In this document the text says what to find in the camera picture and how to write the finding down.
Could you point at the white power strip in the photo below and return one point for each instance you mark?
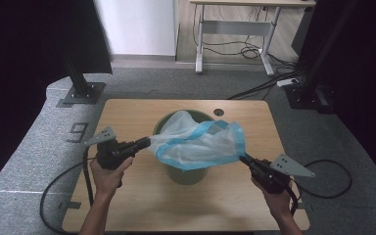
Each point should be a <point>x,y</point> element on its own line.
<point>287,82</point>

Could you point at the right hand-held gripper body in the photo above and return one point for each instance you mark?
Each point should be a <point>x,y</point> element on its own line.
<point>271,178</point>

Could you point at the white desk frame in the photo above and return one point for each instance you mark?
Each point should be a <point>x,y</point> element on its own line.
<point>235,27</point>

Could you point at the black metal stand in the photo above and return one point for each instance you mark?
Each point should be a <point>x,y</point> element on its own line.
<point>81,91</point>
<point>310,96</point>

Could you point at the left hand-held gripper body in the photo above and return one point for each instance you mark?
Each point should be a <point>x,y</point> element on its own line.
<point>111,155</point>

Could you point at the green trash bin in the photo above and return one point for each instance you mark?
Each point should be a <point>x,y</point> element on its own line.
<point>186,177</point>

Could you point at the white plastic bag blue rim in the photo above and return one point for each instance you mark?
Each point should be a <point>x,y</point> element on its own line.
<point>192,150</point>

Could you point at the person's right hand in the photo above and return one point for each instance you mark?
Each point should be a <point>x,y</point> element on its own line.
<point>279,204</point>

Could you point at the black curtain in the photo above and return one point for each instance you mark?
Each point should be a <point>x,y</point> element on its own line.
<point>372,98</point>
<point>13,65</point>

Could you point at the person's left hand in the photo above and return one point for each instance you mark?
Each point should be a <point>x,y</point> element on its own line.
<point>107,181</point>

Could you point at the white partition panel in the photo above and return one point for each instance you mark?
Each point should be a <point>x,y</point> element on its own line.
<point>137,26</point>

